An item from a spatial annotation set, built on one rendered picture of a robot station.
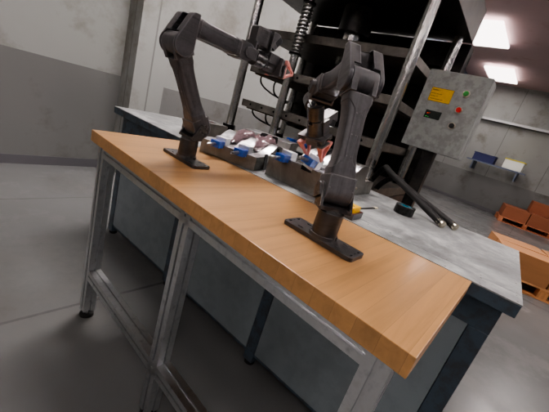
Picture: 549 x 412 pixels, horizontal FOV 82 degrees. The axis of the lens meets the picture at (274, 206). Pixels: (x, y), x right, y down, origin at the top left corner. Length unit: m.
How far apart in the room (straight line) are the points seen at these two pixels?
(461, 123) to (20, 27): 3.06
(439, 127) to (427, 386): 1.25
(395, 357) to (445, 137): 1.49
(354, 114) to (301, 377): 0.98
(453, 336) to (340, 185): 0.56
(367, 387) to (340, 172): 0.42
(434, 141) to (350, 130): 1.17
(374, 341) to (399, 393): 0.67
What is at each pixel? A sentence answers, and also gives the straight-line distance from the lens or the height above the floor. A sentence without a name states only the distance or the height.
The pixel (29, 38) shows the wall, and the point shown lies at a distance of 3.29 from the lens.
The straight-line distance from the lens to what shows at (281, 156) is 1.18.
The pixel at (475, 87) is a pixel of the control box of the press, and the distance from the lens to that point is 1.91.
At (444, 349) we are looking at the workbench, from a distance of 1.08.
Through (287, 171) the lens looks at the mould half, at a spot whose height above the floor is 0.85.
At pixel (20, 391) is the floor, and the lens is 1.42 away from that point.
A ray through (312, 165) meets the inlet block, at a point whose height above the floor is 0.91.
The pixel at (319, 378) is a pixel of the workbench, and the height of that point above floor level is 0.20.
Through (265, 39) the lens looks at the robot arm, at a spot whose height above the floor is 1.26.
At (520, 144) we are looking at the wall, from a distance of 10.87.
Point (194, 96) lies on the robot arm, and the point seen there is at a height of 1.01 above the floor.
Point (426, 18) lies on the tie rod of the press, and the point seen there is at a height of 1.65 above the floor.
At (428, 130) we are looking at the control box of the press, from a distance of 1.91.
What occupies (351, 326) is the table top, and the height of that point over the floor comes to 0.78.
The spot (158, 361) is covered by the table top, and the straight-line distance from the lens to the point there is 1.11.
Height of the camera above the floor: 1.06
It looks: 17 degrees down
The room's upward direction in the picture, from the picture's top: 17 degrees clockwise
